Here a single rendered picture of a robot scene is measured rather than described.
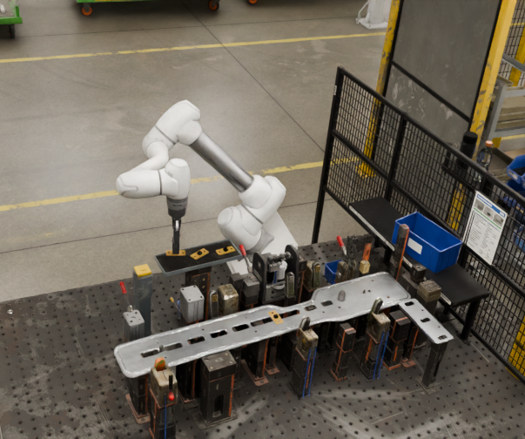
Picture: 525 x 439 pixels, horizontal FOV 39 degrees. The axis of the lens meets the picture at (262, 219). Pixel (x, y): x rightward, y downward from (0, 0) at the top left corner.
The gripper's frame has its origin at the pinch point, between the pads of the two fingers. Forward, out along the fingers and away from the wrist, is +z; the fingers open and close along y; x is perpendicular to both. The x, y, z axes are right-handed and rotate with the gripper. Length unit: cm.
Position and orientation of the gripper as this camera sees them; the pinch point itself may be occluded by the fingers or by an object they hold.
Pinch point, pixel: (176, 245)
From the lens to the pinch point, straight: 320.5
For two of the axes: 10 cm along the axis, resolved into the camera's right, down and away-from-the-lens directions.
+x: 9.9, 0.0, 1.4
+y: 1.2, 5.6, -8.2
